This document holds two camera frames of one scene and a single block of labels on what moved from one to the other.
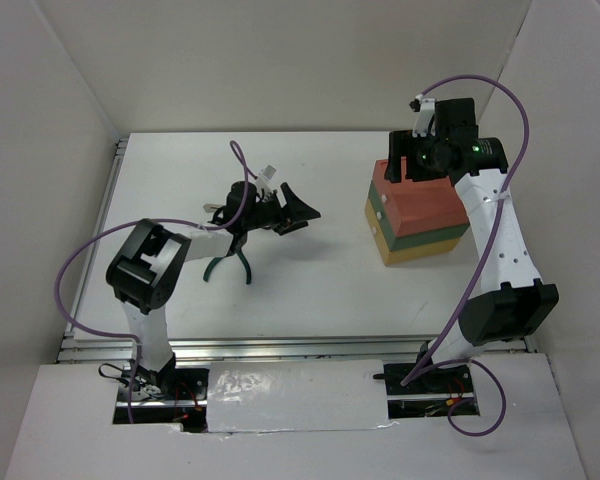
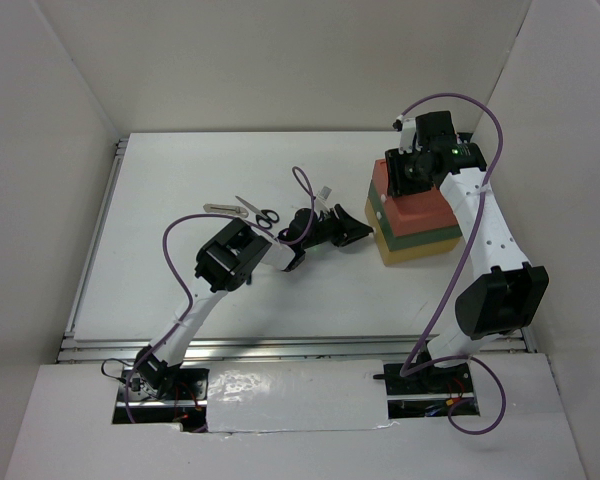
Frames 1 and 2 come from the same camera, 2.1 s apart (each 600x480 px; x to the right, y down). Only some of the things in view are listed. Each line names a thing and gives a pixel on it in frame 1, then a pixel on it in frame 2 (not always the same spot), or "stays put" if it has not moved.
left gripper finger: (293, 227) -> (349, 239)
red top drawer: (419, 207) stays put
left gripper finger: (296, 210) -> (350, 224)
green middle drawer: (406, 241) stays put
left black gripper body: (269, 213) -> (326, 229)
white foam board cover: (302, 395) stays put
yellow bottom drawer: (403, 254) stays put
